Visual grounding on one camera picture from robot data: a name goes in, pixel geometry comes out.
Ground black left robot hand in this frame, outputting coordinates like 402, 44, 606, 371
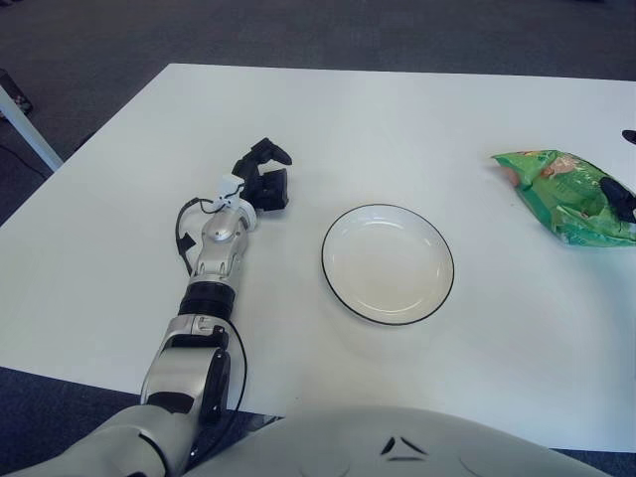
232, 136, 293, 214

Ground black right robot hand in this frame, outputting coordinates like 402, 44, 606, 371
598, 128, 636, 225

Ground green snack bag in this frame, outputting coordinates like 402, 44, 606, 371
490, 148, 636, 248

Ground white plate with black rim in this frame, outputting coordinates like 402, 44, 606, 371
320, 203, 455, 328

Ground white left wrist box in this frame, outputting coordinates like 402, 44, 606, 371
216, 173, 245, 210

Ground white table leg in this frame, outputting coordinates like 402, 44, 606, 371
0, 81, 65, 173

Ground black device on floor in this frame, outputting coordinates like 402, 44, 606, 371
0, 68, 34, 113

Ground grey robot torso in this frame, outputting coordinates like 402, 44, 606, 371
188, 404, 617, 477

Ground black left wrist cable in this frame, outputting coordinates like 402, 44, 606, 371
174, 186, 242, 277

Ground black left elbow cable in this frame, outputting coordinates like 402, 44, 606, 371
188, 322, 249, 468

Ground thin black floor cable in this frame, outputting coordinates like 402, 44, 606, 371
0, 143, 54, 176

